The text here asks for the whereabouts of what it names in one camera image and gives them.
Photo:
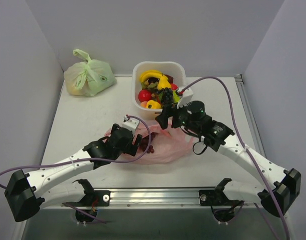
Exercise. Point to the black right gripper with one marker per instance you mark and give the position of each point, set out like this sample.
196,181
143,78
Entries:
171,115

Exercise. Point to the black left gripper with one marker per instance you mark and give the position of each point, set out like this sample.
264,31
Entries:
132,146

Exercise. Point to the dark blue grape bunch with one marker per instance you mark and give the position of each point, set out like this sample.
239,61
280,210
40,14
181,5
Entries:
165,96

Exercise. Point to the pink plastic bag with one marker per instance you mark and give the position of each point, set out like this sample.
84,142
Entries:
168,145

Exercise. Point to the yellow fruit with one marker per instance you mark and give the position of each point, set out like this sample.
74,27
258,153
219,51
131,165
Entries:
163,83

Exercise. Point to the red grape bunch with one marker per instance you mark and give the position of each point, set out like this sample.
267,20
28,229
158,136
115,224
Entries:
147,147

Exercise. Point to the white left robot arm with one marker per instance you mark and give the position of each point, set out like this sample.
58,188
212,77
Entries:
27,193

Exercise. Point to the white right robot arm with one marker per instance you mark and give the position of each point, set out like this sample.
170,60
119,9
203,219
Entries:
278,187

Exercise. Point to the peach fruit in basket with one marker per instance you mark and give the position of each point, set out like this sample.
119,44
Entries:
143,104

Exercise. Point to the dark red fruit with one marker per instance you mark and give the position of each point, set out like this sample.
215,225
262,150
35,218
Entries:
170,78

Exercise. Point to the white plastic fruit basket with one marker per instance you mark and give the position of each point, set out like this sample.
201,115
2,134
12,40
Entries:
171,68

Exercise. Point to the green knotted plastic bag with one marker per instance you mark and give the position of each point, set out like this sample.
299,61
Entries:
88,77

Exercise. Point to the green pear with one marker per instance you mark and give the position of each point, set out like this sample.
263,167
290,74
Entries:
175,98

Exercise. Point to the yellow bell pepper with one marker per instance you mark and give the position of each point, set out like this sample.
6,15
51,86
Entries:
152,104

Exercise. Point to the red apple right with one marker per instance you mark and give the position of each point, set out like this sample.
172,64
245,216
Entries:
173,86

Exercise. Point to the red apple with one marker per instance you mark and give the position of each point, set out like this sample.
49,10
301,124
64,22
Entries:
173,86
144,95

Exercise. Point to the red apple left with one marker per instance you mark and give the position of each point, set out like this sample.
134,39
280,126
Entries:
144,95

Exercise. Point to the yellow banana bunch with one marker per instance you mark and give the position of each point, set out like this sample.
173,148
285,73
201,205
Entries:
150,74

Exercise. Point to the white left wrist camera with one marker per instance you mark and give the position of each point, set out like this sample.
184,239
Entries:
130,124

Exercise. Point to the aluminium front rail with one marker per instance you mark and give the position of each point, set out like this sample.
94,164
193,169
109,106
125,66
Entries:
165,198

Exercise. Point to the aluminium rail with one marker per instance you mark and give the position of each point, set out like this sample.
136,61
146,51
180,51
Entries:
165,198
249,115

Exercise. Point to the aluminium right side rail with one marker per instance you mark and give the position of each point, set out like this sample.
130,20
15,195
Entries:
249,115

